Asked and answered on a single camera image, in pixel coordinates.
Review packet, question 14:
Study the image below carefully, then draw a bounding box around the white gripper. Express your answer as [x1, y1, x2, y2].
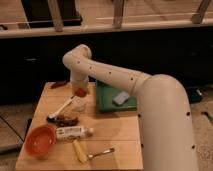
[70, 70, 89, 90]

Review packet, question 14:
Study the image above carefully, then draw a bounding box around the red apple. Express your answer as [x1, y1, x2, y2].
[75, 88, 87, 97]

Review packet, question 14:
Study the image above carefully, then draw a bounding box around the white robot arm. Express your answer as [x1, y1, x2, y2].
[63, 44, 199, 171]

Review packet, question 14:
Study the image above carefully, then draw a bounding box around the white paper cup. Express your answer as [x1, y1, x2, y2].
[71, 97, 87, 112]

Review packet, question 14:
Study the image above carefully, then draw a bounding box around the dark red sausage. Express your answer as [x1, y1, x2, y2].
[50, 81, 67, 89]

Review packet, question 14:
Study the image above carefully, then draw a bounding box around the light blue sponge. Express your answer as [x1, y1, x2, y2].
[113, 92, 130, 106]

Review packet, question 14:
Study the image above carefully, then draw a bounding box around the brown chocolate pastry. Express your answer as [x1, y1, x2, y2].
[56, 115, 78, 126]

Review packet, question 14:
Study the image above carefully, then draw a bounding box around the white plastic bottle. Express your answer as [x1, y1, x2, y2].
[56, 125, 94, 140]

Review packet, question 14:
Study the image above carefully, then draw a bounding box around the orange bowl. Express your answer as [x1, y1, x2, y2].
[24, 124, 56, 158]

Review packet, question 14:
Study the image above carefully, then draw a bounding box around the blue device on floor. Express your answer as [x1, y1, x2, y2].
[186, 87, 203, 103]

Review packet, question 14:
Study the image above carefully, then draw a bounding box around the white handled dish brush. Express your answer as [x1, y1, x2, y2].
[46, 96, 75, 122]

